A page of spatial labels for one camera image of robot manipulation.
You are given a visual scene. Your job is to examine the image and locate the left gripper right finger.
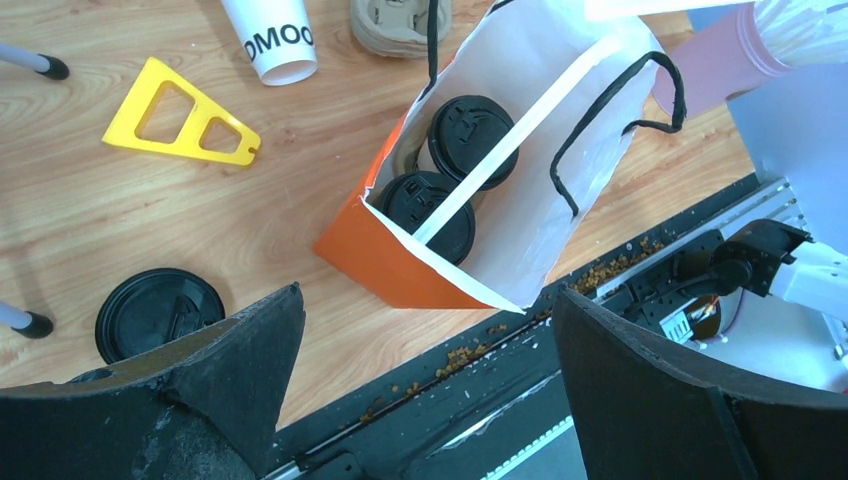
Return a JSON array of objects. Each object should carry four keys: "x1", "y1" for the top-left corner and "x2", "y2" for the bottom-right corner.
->
[{"x1": 553, "y1": 289, "x2": 847, "y2": 479}]

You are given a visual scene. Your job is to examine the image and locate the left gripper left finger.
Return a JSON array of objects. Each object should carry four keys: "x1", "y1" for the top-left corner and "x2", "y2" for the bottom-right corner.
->
[{"x1": 1, "y1": 284, "x2": 306, "y2": 479}]

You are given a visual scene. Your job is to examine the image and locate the orange paper bag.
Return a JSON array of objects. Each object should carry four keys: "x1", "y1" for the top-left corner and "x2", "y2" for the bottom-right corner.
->
[{"x1": 314, "y1": 0, "x2": 677, "y2": 313}]

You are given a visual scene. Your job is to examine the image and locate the single pulp cup carrier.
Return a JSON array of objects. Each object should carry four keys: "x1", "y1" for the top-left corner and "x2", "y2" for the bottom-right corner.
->
[{"x1": 389, "y1": 117, "x2": 430, "y2": 180}]

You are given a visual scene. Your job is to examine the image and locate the black coffee cup lid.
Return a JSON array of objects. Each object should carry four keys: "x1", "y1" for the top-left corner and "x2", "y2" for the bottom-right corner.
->
[{"x1": 416, "y1": 95, "x2": 515, "y2": 182}]

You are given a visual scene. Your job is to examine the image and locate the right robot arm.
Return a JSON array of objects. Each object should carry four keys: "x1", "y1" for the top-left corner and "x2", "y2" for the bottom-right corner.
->
[{"x1": 673, "y1": 219, "x2": 847, "y2": 322}]

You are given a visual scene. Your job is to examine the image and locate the white tripod stand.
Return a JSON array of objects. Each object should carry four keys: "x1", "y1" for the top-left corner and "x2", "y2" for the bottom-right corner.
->
[{"x1": 1, "y1": 43, "x2": 70, "y2": 339}]

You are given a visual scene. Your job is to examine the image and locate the yellow plastic triangle holder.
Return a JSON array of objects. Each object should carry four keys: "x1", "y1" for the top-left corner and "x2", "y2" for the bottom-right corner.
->
[{"x1": 102, "y1": 57, "x2": 261, "y2": 167}]

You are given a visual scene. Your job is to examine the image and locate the stack of white paper cups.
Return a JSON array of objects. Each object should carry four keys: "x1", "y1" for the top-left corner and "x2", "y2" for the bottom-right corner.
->
[{"x1": 221, "y1": 0, "x2": 318, "y2": 87}]

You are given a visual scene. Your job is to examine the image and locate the pink cup of wrapped straws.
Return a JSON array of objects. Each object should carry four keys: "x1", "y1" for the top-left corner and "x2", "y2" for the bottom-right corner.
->
[{"x1": 652, "y1": 1, "x2": 847, "y2": 117}]

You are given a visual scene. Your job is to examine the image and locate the stacked pulp cup carriers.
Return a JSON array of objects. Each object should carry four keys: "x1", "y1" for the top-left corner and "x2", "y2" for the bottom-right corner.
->
[{"x1": 350, "y1": 0, "x2": 453, "y2": 59}]

